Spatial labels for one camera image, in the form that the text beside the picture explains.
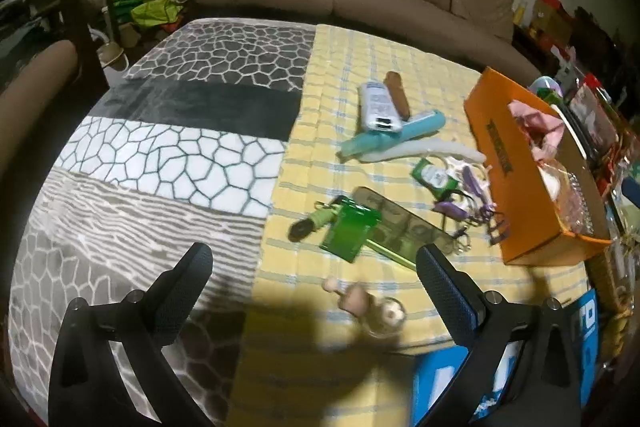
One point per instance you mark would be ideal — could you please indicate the teal plastic tube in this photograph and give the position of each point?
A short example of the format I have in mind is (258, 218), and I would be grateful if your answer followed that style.
(400, 134)

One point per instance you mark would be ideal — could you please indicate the grey patterned blanket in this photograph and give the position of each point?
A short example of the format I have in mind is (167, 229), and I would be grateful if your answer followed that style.
(165, 147)

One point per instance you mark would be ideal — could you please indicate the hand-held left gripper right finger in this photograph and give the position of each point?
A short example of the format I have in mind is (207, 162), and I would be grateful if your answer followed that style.
(447, 294)

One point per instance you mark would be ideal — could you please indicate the clear bag of beads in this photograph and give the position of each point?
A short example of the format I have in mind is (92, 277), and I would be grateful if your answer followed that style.
(570, 197)

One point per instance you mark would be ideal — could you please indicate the glass bottle with wooden cap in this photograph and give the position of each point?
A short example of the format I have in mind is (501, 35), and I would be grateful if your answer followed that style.
(382, 314)

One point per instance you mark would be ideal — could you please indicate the brown armchair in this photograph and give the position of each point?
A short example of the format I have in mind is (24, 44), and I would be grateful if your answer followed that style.
(35, 77)

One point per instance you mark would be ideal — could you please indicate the yellow checked cloth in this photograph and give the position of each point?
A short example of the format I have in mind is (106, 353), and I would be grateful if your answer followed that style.
(330, 57)

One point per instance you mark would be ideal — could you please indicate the green transparent case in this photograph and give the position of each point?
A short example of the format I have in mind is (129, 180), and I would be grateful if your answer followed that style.
(347, 232)

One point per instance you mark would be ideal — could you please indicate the orange cardboard box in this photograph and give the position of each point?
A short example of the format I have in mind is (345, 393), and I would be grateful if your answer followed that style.
(492, 157)

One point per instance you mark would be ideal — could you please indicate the pink cloth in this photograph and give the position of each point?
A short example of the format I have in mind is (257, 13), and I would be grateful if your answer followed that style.
(537, 124)

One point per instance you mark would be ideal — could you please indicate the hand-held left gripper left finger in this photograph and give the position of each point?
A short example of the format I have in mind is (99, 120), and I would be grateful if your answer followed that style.
(186, 284)

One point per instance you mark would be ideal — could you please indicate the yellow bottle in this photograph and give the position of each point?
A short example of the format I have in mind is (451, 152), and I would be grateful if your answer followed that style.
(521, 12)

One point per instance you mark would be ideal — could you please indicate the white squeeze tube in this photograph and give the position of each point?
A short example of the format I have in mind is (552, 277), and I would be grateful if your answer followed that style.
(377, 104)

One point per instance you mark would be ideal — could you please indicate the green bag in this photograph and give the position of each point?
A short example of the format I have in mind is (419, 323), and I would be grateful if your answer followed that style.
(152, 12)

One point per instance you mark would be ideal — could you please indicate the brown wooden stick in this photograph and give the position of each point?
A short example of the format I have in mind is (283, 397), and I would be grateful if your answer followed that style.
(397, 92)

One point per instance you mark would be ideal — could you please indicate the small green pill bottle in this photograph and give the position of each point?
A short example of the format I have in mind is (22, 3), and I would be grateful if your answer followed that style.
(434, 177)

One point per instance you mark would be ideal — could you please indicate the blue printed box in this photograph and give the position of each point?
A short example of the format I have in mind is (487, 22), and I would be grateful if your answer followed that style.
(590, 317)

